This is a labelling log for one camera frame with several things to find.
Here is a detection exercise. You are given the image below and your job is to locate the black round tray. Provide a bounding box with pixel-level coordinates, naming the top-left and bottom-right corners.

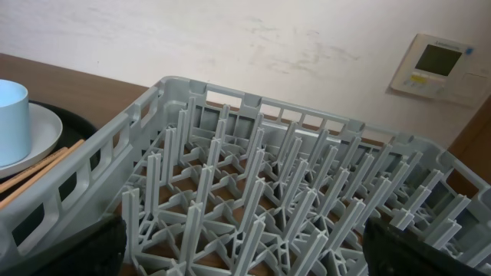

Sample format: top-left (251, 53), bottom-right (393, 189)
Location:
top-left (0, 100), bottom-right (101, 246)

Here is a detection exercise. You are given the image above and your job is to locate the grey round plate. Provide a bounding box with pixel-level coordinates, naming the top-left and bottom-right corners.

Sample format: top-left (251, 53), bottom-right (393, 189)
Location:
top-left (1, 103), bottom-right (63, 179)

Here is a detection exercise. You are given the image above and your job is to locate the left wooden chopstick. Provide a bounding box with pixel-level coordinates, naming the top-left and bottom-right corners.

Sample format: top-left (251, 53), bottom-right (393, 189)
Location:
top-left (0, 147), bottom-right (68, 192)

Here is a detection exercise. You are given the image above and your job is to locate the light blue cup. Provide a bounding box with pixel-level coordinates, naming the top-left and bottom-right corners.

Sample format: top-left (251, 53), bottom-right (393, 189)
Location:
top-left (1, 79), bottom-right (31, 166)

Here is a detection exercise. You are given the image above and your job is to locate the right wooden chopstick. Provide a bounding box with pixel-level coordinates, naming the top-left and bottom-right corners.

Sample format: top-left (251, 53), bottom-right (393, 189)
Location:
top-left (1, 140), bottom-right (84, 209)

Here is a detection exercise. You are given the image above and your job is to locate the wooden chopstick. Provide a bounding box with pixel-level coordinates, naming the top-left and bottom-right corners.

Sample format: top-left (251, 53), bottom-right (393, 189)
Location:
top-left (1, 140), bottom-right (84, 209)
top-left (0, 147), bottom-right (68, 192)

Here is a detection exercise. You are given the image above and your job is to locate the beige wall control panel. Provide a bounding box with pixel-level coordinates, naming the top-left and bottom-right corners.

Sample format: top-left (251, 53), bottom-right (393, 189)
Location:
top-left (390, 34), bottom-right (490, 107)

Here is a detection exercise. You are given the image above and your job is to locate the grey plastic dishwasher rack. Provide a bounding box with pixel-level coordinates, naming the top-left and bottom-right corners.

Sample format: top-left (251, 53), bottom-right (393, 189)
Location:
top-left (1, 77), bottom-right (490, 275)

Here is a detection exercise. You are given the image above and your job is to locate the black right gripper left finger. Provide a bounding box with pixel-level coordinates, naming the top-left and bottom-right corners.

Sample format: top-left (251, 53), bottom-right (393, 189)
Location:
top-left (33, 215), bottom-right (127, 276)

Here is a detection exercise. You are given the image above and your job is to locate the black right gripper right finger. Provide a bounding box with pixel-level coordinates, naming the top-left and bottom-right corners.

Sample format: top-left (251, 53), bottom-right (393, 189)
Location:
top-left (362, 218), bottom-right (485, 276)

